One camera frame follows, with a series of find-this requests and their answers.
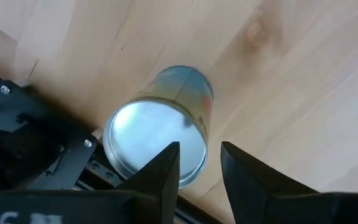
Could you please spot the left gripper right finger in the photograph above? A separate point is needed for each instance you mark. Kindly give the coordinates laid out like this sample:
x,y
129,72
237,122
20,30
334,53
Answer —
x,y
253,193

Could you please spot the silver-lid jar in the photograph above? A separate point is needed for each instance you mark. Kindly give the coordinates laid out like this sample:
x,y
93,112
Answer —
x,y
148,133

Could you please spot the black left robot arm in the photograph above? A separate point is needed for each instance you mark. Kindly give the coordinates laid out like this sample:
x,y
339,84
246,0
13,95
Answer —
x,y
14,158

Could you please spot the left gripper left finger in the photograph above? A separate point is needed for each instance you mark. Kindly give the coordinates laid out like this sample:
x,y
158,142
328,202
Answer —
x,y
154,193

